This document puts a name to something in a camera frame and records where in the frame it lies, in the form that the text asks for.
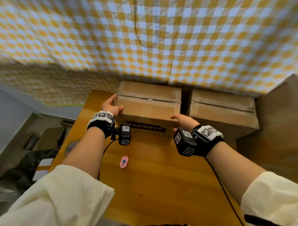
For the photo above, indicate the person's left hand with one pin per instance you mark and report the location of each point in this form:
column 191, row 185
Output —
column 110, row 107

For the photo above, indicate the person's right hand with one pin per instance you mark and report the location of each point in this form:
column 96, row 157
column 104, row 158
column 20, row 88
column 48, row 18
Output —
column 186, row 122

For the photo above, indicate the small plain cardboard box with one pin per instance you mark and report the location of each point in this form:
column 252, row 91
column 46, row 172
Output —
column 221, row 114

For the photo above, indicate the cardboard box with black print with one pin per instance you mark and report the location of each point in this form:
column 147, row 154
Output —
column 149, row 109

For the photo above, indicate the cardboard box with white label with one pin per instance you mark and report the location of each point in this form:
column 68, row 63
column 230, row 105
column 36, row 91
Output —
column 274, row 128

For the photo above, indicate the person's right forearm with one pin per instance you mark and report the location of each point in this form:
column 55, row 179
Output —
column 235, row 172

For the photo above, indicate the person's left forearm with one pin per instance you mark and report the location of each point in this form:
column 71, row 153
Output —
column 83, row 151

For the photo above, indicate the flat cardboard piece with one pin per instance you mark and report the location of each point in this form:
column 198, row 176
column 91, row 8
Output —
column 50, row 138
column 68, row 123
column 30, row 142

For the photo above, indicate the yellowish tape roll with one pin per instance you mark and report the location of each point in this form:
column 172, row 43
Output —
column 69, row 146

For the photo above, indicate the white box with yellow tape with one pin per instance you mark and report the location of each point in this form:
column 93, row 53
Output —
column 43, row 167

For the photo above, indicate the black wristband with markers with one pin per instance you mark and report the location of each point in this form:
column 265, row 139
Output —
column 101, row 125
column 209, row 144

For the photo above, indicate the pink box cutter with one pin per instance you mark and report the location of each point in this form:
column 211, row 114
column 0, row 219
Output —
column 124, row 162

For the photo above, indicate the yellow white checked cloth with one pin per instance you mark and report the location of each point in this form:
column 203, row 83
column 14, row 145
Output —
column 163, row 35

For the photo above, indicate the dark grey cloth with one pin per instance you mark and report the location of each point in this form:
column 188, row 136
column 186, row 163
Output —
column 25, row 165

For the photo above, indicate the cream long-sleeved top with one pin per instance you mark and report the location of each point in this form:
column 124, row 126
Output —
column 58, row 198

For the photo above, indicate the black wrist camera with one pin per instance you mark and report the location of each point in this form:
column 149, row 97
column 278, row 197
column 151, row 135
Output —
column 185, row 143
column 124, row 135

